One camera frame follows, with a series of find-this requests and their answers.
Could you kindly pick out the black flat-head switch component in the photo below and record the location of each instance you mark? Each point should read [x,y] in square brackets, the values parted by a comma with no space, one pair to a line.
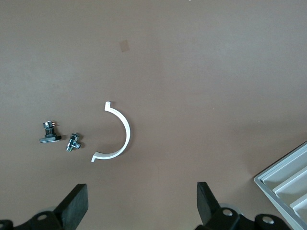
[49,136]

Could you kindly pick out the white drawer cabinet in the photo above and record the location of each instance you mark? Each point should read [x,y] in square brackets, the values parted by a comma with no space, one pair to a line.
[287,182]

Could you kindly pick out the white semicircular plastic bracket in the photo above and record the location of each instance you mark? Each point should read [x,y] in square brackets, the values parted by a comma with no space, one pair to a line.
[127,134]

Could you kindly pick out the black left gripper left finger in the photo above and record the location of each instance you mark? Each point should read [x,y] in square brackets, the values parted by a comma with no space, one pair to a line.
[74,206]

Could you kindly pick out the brown tape patch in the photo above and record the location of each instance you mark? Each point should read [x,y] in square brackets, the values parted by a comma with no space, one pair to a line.
[124,46]

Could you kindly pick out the small metal valve fitting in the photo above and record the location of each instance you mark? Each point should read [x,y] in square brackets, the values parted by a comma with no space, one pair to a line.
[73,143]

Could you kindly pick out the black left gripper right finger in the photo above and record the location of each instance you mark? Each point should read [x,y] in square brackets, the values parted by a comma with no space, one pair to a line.
[207,206]

